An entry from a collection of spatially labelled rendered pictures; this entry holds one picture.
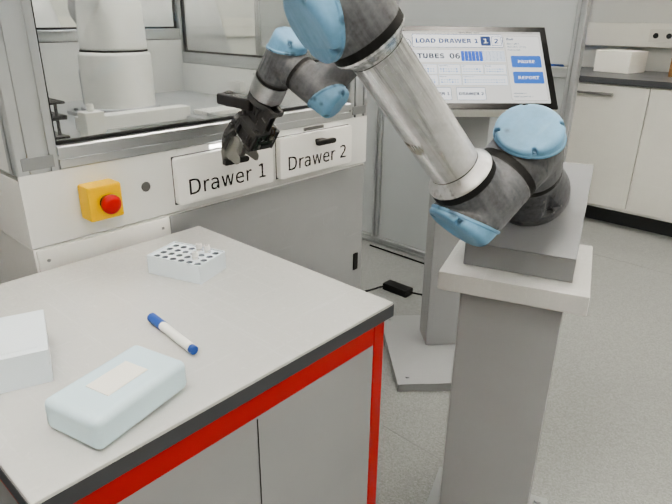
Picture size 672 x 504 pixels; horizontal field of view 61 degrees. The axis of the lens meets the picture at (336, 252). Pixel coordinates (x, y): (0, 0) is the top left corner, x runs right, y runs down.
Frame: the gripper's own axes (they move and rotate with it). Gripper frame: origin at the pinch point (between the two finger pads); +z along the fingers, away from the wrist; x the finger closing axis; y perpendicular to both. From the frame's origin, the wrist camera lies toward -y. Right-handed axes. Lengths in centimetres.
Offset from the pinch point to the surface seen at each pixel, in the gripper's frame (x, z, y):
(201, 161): -7.8, 0.8, -0.8
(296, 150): 22.9, 2.7, 0.4
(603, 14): 362, -3, -55
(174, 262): -30.9, -2.4, 24.2
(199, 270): -29.2, -5.0, 28.9
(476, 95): 84, -17, 10
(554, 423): 78, 40, 103
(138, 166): -22.7, 0.9, -2.9
